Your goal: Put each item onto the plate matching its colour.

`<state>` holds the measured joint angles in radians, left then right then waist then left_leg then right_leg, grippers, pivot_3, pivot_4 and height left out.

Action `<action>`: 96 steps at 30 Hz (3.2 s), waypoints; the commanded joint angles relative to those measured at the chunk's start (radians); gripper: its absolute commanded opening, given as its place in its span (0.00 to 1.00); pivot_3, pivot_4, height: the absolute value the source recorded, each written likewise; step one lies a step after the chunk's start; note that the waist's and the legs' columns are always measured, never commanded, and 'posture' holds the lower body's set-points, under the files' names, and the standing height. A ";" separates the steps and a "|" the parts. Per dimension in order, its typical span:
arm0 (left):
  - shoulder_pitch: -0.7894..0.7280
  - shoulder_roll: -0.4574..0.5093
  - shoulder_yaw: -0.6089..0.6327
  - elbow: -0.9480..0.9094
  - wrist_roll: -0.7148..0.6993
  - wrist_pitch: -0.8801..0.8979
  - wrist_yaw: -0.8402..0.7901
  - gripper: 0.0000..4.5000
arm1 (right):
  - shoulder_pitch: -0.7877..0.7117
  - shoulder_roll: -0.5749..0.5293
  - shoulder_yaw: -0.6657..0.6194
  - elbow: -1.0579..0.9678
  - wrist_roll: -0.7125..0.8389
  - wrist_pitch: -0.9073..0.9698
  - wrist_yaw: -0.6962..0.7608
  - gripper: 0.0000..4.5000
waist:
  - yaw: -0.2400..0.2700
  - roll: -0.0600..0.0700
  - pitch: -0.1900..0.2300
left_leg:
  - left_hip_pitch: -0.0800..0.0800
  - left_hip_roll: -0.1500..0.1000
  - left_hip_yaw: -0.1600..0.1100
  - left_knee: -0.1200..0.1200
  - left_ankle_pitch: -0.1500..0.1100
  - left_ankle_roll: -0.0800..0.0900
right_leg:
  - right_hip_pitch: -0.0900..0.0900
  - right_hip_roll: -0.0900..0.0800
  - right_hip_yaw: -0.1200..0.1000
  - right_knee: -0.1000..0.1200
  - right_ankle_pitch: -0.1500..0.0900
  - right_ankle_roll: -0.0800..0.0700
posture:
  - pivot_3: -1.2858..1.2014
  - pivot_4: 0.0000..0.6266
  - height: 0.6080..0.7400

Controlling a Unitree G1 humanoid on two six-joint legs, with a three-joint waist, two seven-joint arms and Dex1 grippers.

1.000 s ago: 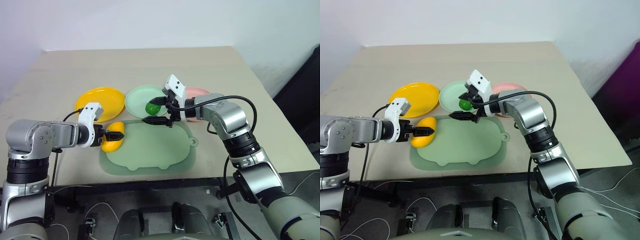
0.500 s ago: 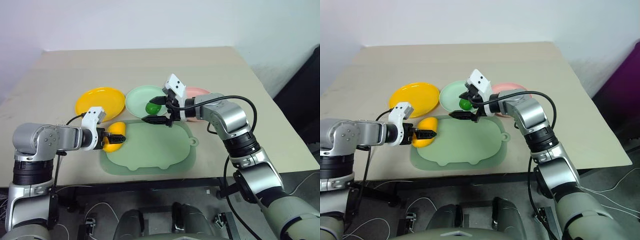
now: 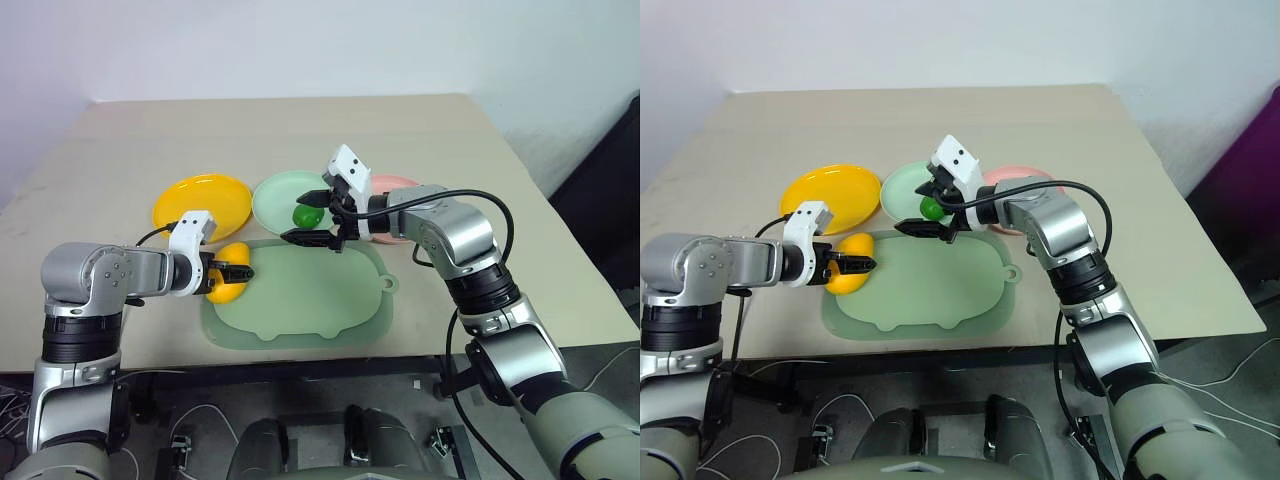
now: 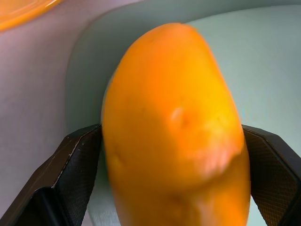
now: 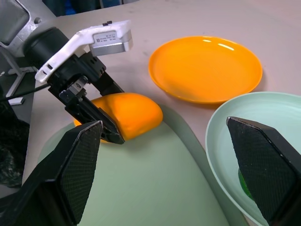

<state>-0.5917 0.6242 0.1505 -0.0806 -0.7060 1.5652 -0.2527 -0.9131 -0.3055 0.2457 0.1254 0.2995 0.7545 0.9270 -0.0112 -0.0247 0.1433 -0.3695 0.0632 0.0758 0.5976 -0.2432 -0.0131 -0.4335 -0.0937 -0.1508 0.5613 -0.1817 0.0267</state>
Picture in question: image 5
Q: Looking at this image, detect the green plastic tray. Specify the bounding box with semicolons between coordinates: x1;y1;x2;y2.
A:
37;103;247;226

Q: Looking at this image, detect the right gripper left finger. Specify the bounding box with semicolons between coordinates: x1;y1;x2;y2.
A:
0;120;104;226

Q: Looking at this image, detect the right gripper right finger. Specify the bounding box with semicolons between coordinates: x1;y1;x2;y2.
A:
226;116;301;226

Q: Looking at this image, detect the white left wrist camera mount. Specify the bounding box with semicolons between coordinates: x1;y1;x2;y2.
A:
34;20;134;84

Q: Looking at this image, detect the white metal stand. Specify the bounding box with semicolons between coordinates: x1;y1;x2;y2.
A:
0;49;38;105

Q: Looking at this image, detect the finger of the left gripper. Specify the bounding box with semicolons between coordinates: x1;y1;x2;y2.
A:
93;71;126;97
59;89;126;145

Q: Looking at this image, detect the light green plastic plate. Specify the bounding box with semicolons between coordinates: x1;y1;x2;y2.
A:
205;91;301;226

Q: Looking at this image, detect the green toy mango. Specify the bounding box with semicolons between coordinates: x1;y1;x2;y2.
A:
237;168;255;201

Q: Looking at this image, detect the yellow toy mango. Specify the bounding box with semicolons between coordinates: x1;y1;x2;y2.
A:
73;92;164;143

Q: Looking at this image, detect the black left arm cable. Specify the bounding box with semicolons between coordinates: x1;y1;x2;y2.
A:
0;84;51;102

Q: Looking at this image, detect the yellow plastic plate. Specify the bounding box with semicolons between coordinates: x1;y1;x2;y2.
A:
148;35;263;105

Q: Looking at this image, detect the black speckled object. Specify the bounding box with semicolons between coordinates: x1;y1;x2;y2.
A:
0;98;31;189

